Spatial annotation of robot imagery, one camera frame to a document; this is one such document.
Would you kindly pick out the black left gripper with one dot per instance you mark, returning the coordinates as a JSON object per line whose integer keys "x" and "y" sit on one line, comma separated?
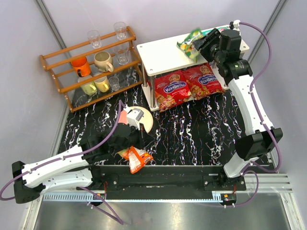
{"x": 140, "y": 136}

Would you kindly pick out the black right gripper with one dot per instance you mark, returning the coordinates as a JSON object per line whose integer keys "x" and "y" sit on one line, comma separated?
{"x": 207, "y": 42}

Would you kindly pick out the yellow green Fox's bag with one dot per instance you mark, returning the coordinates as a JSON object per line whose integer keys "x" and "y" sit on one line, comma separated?
{"x": 187, "y": 47}

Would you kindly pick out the orange candy bag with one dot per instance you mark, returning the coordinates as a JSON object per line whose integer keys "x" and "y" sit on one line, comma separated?
{"x": 137, "y": 158}

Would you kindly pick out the red candy bag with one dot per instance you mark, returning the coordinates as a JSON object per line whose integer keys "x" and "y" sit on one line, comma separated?
{"x": 202, "y": 82}
{"x": 171, "y": 89}

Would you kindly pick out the teal Fox's candy bag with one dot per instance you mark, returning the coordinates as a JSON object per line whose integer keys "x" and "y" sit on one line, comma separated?
{"x": 221, "y": 28}

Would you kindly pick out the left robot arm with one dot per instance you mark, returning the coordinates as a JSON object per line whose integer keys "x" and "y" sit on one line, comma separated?
{"x": 75, "y": 167}

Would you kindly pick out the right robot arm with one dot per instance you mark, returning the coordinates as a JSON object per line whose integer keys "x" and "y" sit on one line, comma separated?
{"x": 261, "y": 136}

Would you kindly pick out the white two-tier shelf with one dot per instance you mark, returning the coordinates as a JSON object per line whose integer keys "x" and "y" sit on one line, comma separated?
{"x": 159, "y": 57}

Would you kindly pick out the clear glass bottom shelf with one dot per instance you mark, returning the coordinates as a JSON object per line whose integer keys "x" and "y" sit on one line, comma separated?
{"x": 114, "y": 83}

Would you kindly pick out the clear glass shelf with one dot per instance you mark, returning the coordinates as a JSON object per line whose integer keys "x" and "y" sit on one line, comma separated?
{"x": 114, "y": 83}
{"x": 122, "y": 54}

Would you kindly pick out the clear glass middle shelf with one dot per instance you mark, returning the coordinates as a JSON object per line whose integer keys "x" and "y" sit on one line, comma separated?
{"x": 122, "y": 54}

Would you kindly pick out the pink round plate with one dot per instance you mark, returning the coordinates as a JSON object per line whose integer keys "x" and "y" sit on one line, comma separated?
{"x": 147, "y": 119}

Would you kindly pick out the yellow mug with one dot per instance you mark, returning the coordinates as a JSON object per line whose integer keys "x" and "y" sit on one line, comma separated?
{"x": 102, "y": 84}

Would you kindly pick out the light green mug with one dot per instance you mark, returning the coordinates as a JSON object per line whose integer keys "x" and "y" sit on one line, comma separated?
{"x": 89, "y": 88}

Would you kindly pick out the clear glass top right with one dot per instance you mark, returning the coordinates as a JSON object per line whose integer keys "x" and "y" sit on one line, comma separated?
{"x": 120, "y": 30}

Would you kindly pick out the clear glass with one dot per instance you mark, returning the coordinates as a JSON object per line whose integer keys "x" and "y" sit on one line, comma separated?
{"x": 120, "y": 30}
{"x": 94, "y": 39}

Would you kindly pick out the wooden cup rack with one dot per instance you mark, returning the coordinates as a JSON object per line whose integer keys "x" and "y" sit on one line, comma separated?
{"x": 68, "y": 83}

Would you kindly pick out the beige mug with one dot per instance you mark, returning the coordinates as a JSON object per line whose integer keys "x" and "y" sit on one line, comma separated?
{"x": 103, "y": 61}

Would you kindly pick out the orange mug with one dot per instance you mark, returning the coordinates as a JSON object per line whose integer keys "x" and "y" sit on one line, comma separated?
{"x": 81, "y": 67}

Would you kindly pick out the clear glass top left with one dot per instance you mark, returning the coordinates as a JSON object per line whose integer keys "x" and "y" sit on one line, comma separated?
{"x": 94, "y": 39}

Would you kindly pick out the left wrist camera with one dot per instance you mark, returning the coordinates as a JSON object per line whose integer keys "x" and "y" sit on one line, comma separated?
{"x": 133, "y": 117}

